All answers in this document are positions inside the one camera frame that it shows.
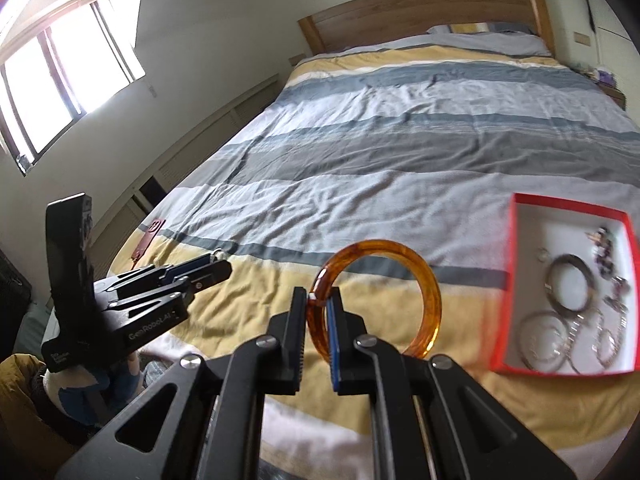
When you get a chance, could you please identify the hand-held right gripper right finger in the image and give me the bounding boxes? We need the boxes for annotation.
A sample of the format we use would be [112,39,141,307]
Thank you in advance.
[326,287,577,480]

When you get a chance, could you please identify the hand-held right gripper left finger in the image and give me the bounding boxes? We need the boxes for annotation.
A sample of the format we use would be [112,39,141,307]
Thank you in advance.
[55,287,307,480]

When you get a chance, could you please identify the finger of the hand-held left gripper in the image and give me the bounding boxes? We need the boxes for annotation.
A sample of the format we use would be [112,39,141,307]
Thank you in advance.
[102,252,233,297]
[107,287,197,312]

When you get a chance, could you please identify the amber bangle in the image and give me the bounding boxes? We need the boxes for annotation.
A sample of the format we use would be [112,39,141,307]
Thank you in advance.
[306,240,444,361]

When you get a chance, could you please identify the red jewelry box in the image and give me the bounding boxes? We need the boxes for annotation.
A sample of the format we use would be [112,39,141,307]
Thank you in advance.
[490,192,640,376]

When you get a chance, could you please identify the silver twisted bangle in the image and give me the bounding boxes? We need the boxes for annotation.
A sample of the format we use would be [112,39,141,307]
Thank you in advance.
[517,310,569,372]
[565,310,603,375]

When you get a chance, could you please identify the dark brown translucent bangle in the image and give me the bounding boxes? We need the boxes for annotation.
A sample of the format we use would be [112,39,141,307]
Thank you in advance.
[544,254,599,314]

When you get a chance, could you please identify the brown beaded bracelet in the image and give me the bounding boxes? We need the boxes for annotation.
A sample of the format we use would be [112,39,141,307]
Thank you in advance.
[586,227,634,307]

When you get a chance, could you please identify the person's left hand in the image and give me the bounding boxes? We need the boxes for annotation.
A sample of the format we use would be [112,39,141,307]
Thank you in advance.
[44,350,145,423]

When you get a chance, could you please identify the red leather tag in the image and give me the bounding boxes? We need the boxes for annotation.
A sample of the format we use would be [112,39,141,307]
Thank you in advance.
[132,217,169,269]

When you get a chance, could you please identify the mustard yellow clothing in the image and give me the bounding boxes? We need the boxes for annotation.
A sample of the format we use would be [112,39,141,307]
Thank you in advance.
[0,354,76,480]

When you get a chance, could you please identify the window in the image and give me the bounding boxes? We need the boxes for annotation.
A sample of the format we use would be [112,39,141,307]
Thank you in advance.
[0,0,147,177]

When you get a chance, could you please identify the striped duvet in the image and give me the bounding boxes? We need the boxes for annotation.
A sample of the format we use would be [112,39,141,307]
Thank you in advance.
[107,42,640,480]

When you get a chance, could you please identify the wooden headboard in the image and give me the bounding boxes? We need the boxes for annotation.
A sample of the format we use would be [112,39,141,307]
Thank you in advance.
[297,0,557,59]

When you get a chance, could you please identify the grey pillow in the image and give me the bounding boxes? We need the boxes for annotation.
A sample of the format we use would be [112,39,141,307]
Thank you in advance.
[426,22,552,59]

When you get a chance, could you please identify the wooden nightstand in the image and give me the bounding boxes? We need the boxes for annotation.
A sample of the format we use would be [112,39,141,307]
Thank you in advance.
[599,85,629,109]

